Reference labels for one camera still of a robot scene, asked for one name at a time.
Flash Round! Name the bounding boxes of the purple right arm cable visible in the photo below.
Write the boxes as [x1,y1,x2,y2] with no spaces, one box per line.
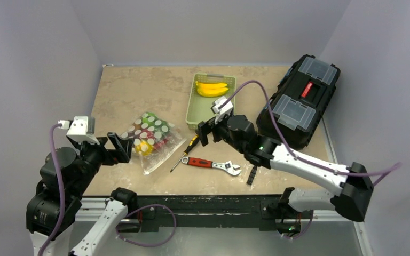
[220,80,402,241]

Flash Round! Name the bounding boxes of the yellow banana bunch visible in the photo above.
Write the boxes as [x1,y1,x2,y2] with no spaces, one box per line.
[195,81,229,98]

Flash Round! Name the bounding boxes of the light green plastic basket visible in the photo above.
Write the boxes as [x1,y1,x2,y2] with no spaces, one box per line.
[185,73,236,130]

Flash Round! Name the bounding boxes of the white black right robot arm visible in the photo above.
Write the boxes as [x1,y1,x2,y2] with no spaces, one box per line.
[196,115,374,222]

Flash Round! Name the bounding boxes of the clear dotted zip top bag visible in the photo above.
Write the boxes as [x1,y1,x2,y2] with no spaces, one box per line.
[120,112,186,175]

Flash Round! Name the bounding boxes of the green bell pepper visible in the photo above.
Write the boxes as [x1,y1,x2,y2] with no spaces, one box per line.
[141,112,165,132]

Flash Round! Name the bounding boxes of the dark red purple fruit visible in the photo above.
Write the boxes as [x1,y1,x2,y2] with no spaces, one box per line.
[127,123,148,139]

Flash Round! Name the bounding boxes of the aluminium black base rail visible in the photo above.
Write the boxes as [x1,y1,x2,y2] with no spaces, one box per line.
[51,190,364,234]

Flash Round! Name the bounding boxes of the yellow black screwdriver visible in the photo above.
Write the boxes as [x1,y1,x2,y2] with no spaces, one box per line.
[170,135,200,173]

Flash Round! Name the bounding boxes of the black plastic toolbox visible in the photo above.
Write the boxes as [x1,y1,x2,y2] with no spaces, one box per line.
[269,54,341,150]

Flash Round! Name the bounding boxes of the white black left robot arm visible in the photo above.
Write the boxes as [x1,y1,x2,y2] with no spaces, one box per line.
[26,132,138,255]

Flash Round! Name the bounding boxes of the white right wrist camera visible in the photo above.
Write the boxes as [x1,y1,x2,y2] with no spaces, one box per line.
[211,96,234,124]

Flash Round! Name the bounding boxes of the red handled adjustable wrench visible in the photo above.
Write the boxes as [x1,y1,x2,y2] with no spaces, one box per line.
[180,156,241,176]

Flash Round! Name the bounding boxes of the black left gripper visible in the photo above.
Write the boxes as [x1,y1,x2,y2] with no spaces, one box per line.
[69,130,133,195]

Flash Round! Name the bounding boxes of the black hammer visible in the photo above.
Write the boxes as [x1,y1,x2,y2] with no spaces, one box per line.
[246,165,258,186]

